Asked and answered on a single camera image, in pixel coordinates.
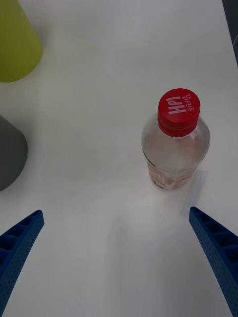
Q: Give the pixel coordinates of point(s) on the grey plastic bin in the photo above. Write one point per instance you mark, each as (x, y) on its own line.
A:
(10, 153)

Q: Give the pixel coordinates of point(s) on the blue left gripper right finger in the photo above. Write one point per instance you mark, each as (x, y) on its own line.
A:
(220, 250)

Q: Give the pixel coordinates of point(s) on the yellow-green plastic bin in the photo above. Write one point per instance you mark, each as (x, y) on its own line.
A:
(15, 44)

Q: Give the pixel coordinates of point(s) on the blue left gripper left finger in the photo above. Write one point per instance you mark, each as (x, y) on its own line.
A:
(17, 245)

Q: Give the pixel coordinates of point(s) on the clear bottle with red cap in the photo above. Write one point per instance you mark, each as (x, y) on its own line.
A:
(178, 109)

